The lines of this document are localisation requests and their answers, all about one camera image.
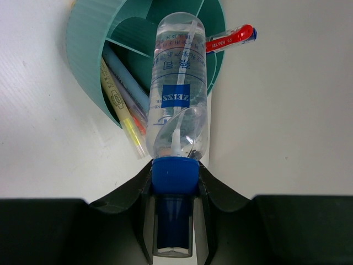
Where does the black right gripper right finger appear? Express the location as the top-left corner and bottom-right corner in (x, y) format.
(192, 161), (256, 265)

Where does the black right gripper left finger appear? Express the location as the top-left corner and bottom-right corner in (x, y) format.
(88, 161), (155, 264)

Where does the yellow transparent pen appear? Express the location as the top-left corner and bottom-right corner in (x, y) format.
(100, 58), (147, 158)

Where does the orange transparent pen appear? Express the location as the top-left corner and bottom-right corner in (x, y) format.
(129, 108), (146, 136)

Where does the white blue correction tape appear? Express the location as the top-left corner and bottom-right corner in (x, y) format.
(146, 12), (208, 258)

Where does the light blue pen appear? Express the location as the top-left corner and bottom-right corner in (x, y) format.
(102, 46), (149, 113)

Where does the red gel pen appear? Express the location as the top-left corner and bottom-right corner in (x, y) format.
(206, 24), (254, 54)

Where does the grey transparent pen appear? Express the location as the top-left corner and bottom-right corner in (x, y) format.
(109, 70), (147, 124)

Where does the teal round compartment organizer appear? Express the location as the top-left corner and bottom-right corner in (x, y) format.
(66, 0), (226, 125)

